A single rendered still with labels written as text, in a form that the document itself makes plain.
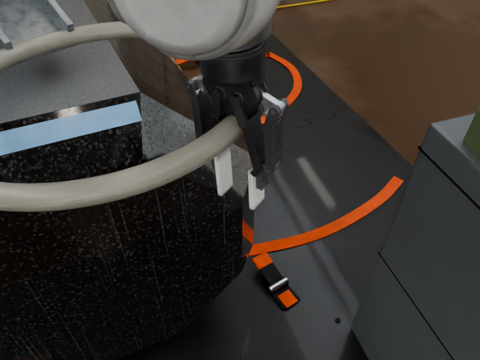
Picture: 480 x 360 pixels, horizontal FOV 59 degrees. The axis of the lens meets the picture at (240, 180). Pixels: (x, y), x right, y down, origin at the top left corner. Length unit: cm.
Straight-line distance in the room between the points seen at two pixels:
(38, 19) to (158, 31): 72
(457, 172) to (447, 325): 33
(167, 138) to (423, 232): 55
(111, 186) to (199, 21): 27
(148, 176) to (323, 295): 109
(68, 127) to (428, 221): 70
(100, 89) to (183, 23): 61
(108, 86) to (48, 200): 41
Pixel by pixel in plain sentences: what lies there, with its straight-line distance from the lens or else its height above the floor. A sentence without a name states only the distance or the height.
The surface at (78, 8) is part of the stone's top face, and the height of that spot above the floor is 84.
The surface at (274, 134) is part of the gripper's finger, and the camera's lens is 50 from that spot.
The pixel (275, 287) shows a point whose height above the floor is 5.
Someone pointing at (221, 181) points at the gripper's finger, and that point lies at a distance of 60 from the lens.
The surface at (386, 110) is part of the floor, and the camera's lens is 234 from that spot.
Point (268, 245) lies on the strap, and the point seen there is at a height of 2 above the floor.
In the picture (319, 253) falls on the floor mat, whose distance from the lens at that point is 157.
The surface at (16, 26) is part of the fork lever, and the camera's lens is 93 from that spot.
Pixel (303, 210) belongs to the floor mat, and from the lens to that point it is 169.
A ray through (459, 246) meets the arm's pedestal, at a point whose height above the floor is 64.
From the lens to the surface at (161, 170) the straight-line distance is 46.
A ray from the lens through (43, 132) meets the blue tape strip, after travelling 80.
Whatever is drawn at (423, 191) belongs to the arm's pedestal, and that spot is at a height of 67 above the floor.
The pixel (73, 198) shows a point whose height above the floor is 95.
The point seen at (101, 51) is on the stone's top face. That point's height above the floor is 84.
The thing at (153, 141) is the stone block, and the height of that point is 77.
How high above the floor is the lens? 126
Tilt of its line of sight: 44 degrees down
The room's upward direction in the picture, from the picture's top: straight up
